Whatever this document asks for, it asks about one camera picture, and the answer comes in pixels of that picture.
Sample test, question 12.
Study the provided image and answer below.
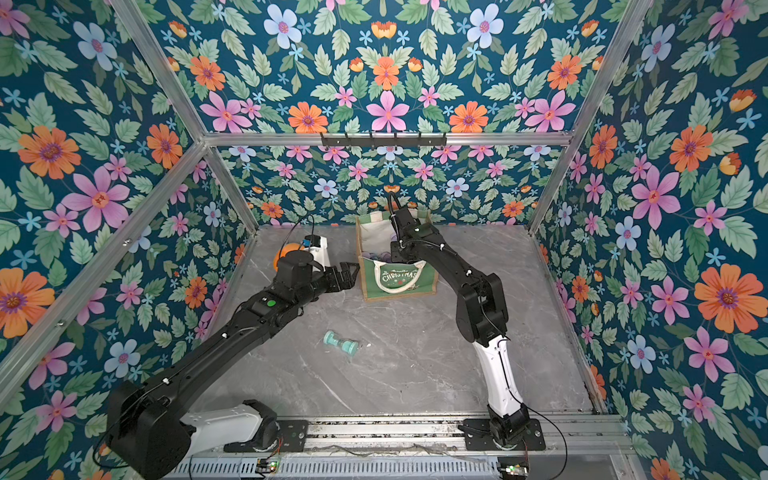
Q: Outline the green canvas Christmas bag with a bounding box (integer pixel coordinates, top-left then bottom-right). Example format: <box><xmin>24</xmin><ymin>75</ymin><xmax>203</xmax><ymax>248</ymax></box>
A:
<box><xmin>355</xmin><ymin>211</ymin><xmax>438</xmax><ymax>302</ymax></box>

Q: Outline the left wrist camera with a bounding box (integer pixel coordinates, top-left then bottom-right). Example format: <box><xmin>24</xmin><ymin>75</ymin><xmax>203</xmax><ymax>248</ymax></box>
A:
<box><xmin>302</xmin><ymin>234</ymin><xmax>331</xmax><ymax>268</ymax></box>

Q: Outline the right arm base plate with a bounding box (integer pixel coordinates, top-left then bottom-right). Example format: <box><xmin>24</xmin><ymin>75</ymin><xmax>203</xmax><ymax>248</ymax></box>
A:
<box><xmin>458</xmin><ymin>419</ymin><xmax>546</xmax><ymax>452</ymax></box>

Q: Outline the black hook rail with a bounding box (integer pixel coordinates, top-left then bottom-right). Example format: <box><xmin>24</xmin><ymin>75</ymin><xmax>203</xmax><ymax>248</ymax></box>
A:
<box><xmin>320</xmin><ymin>133</ymin><xmax>448</xmax><ymax>148</ymax></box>

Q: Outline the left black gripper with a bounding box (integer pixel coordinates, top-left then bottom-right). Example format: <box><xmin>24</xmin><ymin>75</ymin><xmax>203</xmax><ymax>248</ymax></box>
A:
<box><xmin>291</xmin><ymin>262</ymin><xmax>360</xmax><ymax>311</ymax></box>

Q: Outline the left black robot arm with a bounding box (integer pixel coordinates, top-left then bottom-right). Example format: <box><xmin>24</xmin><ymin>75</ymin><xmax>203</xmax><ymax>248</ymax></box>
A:
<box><xmin>103</xmin><ymin>251</ymin><xmax>360</xmax><ymax>479</ymax></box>

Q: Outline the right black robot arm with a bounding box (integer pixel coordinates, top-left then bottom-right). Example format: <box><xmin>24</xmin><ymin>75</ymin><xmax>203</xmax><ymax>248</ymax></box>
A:
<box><xmin>387</xmin><ymin>193</ymin><xmax>530</xmax><ymax>449</ymax></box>

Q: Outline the orange whale toy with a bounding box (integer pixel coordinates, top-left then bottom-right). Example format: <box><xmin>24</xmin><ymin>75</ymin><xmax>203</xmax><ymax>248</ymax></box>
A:
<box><xmin>273</xmin><ymin>243</ymin><xmax>303</xmax><ymax>271</ymax></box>

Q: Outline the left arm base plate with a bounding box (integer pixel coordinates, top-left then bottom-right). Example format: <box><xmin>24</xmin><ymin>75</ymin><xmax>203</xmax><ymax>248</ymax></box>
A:
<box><xmin>223</xmin><ymin>419</ymin><xmax>309</xmax><ymax>453</ymax></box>

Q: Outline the green hourglass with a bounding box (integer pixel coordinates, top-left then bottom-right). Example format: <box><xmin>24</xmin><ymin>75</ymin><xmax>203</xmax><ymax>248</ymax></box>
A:
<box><xmin>323</xmin><ymin>330</ymin><xmax>360</xmax><ymax>357</ymax></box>

